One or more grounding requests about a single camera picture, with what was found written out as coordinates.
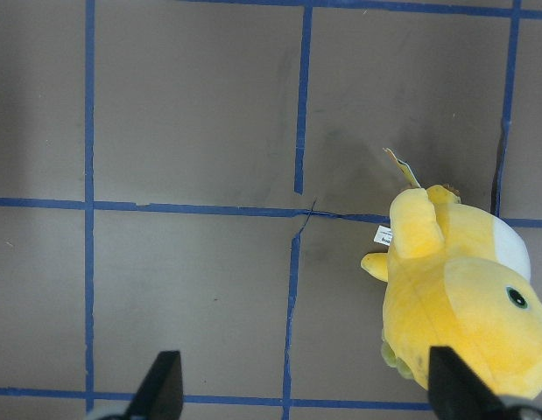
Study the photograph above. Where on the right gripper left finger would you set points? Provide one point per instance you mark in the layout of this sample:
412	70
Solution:
159	396

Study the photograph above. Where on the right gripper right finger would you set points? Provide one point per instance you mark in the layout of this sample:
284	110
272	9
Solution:
455	391

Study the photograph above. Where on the yellow plush dinosaur toy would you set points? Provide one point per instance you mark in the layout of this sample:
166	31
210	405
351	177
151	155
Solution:
457	276

